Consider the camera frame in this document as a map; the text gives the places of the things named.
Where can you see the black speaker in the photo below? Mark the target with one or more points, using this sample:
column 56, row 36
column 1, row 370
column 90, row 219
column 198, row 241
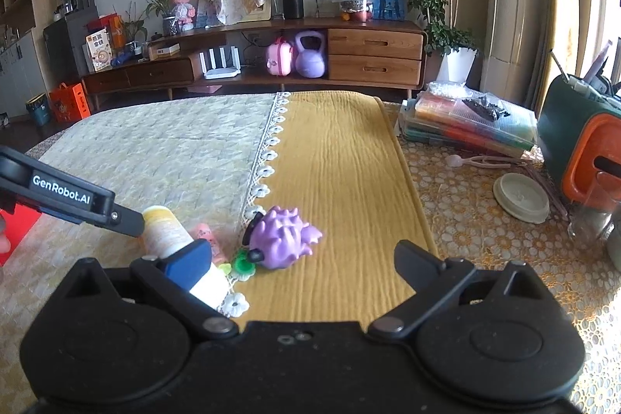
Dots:
column 292, row 1

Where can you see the purple kettlebell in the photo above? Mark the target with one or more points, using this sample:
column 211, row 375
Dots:
column 310, row 60

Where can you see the green plastic toy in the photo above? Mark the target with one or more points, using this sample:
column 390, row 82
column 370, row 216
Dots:
column 241, row 266

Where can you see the red box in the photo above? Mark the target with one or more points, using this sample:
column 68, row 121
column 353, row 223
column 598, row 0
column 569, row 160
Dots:
column 19, row 234

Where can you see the white flat box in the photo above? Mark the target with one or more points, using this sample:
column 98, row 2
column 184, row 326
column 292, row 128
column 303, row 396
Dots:
column 164, row 51

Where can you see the gold lace tablecloth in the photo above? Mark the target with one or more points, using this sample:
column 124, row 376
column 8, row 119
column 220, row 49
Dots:
column 485, row 259

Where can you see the round pale lid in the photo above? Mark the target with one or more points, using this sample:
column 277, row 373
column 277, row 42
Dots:
column 521, row 198

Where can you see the teal bucket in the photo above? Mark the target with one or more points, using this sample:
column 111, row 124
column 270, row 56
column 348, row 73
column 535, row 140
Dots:
column 39, row 111

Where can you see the bunch of pens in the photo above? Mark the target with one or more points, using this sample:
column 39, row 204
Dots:
column 594, row 74

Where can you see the white router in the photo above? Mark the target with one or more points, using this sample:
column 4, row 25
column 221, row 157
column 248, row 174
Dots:
column 221, row 67

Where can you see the green and orange holder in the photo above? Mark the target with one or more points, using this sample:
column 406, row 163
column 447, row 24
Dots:
column 567, row 137

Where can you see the yellow table runner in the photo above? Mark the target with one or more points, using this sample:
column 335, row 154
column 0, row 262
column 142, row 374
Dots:
column 334, row 181

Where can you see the yellow picture frame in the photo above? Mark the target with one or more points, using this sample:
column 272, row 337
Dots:
column 259, row 11

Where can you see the wooden tv cabinet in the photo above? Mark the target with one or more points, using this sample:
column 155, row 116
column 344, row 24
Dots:
column 373, row 50

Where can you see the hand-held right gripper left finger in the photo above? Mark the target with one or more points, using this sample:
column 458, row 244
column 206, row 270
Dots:
column 189, row 263

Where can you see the black object on boxes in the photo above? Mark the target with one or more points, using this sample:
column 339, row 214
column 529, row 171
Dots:
column 485, row 108

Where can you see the clear glass cup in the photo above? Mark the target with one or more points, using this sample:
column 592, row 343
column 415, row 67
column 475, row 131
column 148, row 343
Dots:
column 589, row 215

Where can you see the white spoon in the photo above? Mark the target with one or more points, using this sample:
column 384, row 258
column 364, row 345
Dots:
column 480, row 161

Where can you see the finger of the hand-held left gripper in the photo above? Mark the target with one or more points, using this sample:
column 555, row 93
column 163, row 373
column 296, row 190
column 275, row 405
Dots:
column 130, row 222

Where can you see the white and yellow bottle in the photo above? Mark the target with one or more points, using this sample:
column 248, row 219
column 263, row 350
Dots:
column 165, row 232

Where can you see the orange gift box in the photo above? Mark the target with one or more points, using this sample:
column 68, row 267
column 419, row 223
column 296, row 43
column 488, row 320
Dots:
column 112, row 31

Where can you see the black mini fridge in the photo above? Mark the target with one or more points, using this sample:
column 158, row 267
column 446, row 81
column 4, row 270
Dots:
column 68, row 45

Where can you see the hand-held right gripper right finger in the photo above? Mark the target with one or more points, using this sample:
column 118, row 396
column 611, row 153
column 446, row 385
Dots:
column 412, row 261

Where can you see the tall wall shelf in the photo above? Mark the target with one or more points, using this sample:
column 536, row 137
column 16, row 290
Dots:
column 19, row 6

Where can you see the purple spiky toy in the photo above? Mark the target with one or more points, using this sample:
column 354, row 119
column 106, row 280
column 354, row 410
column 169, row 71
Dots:
column 284, row 239

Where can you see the pink toy case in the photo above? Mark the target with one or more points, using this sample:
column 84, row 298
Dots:
column 280, row 60

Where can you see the white standing air conditioner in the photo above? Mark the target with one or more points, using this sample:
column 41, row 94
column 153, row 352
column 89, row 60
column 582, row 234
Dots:
column 514, row 6

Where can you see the clear plastic bag of fruit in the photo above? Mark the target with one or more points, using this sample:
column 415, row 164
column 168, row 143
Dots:
column 351, row 1

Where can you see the small potted plant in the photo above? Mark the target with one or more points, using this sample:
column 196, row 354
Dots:
column 170, row 26

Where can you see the orange paper bag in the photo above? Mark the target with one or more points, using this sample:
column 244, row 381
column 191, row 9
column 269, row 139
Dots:
column 70, row 103

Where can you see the pink doll figure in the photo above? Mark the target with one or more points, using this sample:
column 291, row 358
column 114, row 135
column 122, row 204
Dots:
column 183, row 4

